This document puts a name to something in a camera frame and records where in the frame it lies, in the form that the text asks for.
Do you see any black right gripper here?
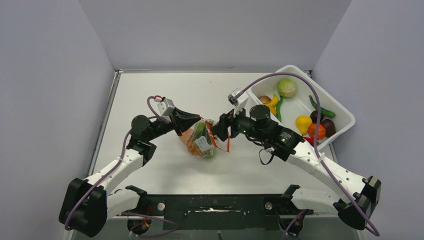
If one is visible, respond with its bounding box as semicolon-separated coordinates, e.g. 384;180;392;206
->
210;102;266;142

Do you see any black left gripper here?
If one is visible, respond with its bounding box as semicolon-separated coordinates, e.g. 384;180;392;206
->
146;106;201;142

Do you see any toy pineapple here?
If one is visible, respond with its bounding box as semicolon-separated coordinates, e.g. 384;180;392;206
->
179;127;214;158

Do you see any white garlic bulb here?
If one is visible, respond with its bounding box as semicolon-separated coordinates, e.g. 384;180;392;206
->
194;136;213;153

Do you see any clear zip bag orange zipper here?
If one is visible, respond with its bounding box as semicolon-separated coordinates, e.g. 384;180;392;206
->
179;118;230;162

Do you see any toy peach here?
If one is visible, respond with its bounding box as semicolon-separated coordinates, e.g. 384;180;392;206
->
179;128;194;145

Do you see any small green cabbage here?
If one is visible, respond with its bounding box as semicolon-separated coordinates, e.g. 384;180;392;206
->
203;147;218;160

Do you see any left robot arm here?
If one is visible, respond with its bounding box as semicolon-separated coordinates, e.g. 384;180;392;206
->
58;108;202;238

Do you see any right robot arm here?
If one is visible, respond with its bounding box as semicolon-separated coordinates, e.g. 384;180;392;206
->
211;105;382;230

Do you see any brown onion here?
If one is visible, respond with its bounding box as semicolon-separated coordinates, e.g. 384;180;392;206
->
258;95;272;104

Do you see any orange fruit piece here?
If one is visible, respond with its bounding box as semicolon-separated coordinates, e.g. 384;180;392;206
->
269;107;277;116

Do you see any yellow banana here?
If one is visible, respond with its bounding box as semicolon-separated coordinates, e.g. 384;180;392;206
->
264;94;279;108

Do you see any green bean pod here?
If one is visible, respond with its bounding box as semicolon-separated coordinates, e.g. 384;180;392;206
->
275;96;284;123

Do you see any white plastic bin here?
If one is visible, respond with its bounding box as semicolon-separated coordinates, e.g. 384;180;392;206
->
246;65;356;151

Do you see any pale green cabbage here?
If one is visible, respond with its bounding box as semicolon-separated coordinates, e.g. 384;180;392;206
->
277;78;297;99

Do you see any yellow pear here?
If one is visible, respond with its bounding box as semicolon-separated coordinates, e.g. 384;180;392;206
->
295;115;313;135

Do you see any orange pumpkin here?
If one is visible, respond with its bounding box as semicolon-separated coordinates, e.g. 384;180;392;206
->
307;123;326;140

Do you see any dark avocado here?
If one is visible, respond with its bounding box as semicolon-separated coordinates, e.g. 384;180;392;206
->
309;110;325;124

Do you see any dark red beet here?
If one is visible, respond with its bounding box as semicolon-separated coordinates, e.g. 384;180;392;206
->
320;119;337;138

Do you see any dark green cucumber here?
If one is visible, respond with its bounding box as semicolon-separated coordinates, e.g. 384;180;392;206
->
309;95;336;119

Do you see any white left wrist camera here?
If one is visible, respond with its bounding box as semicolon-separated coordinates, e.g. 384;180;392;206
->
157;98;176;117

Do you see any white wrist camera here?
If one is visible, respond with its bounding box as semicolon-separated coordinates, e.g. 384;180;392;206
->
157;98;176;117
228;88;249;117

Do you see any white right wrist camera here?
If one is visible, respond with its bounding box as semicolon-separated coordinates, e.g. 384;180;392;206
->
228;88;249;117

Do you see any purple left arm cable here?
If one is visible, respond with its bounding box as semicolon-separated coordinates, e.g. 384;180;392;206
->
63;96;173;231

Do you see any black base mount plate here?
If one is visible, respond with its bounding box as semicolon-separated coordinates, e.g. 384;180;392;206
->
129;194;301;231

